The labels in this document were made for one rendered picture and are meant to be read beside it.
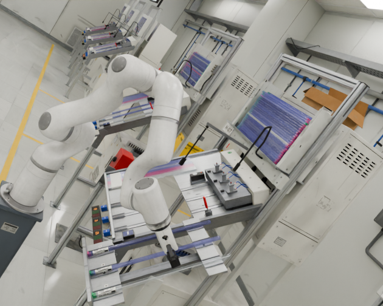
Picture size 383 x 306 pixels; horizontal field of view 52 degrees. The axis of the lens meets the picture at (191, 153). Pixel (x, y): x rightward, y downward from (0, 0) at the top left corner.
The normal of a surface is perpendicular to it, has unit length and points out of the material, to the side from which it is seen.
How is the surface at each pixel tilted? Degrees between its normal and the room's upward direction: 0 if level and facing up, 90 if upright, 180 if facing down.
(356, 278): 90
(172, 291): 90
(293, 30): 90
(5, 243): 90
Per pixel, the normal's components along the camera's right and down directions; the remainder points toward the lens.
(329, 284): -0.78, -0.45
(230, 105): 0.25, 0.40
